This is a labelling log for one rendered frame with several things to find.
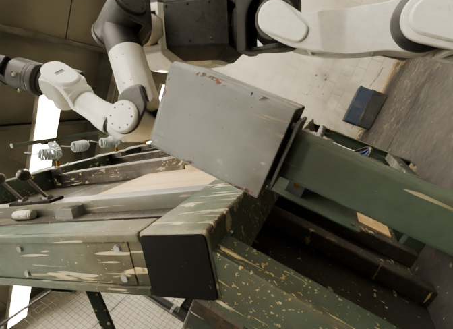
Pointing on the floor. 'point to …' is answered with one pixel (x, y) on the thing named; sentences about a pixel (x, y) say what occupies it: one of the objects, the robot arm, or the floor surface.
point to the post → (372, 189)
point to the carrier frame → (315, 273)
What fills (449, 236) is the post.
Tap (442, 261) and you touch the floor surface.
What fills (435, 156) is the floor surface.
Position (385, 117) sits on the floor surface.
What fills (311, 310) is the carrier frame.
